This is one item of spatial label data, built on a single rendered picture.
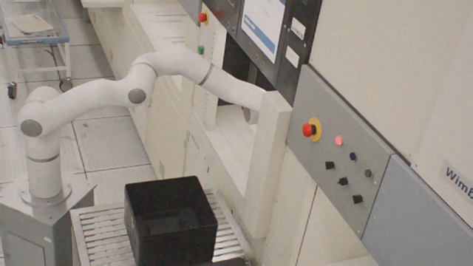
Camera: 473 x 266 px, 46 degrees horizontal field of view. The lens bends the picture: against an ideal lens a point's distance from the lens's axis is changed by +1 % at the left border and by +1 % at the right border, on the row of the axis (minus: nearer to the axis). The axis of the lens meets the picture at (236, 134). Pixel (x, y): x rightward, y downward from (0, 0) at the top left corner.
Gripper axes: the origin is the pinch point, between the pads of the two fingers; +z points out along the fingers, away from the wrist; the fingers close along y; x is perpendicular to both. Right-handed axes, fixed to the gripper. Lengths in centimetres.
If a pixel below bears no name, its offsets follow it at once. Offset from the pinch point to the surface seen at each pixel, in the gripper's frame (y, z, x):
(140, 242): 22, -74, -32
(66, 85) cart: -231, -67, -117
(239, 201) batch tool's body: 2.5, -29.7, -39.6
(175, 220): 1, -55, -46
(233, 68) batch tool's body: -60, -11, -15
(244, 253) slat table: 23, -34, -46
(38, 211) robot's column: -16, -102, -47
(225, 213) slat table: 1, -34, -46
